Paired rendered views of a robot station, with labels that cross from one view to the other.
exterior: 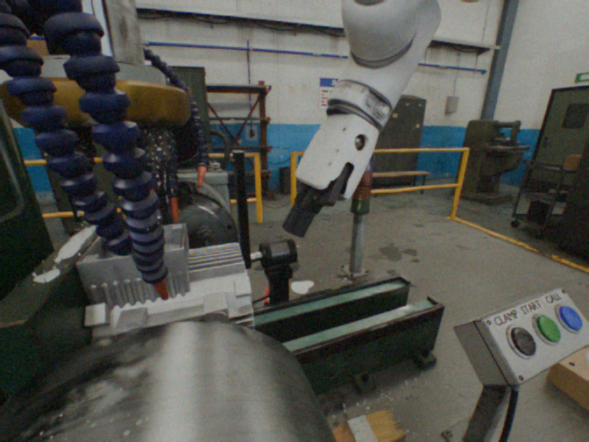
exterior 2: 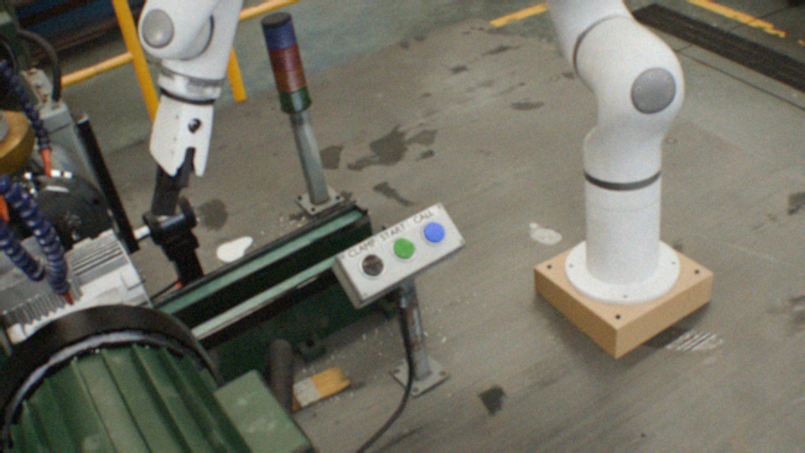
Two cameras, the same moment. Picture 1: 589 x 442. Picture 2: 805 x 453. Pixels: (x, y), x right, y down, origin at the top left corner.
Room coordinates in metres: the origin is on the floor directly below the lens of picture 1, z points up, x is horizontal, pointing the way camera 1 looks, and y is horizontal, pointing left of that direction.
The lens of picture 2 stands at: (-0.59, -0.20, 1.71)
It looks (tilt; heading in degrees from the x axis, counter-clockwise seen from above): 36 degrees down; 353
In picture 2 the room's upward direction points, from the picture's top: 10 degrees counter-clockwise
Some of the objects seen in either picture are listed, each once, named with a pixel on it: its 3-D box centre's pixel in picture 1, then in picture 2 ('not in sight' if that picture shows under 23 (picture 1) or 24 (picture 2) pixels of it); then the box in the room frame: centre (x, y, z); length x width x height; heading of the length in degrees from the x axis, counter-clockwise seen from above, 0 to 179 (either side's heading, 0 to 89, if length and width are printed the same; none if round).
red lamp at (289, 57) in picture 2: (362, 177); (284, 54); (0.81, -0.22, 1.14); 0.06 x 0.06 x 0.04
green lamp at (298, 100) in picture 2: (360, 204); (294, 95); (0.81, -0.22, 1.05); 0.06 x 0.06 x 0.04
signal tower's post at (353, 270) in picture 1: (358, 217); (298, 115); (0.81, -0.22, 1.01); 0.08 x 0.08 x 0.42; 21
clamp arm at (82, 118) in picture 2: (243, 213); (109, 185); (0.51, 0.11, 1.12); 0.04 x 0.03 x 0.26; 111
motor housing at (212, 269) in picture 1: (183, 310); (80, 315); (0.34, 0.18, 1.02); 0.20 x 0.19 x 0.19; 110
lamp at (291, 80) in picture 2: (361, 191); (288, 75); (0.81, -0.22, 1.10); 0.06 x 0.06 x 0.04
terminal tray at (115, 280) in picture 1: (144, 262); (30, 279); (0.32, 0.22, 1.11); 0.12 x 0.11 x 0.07; 110
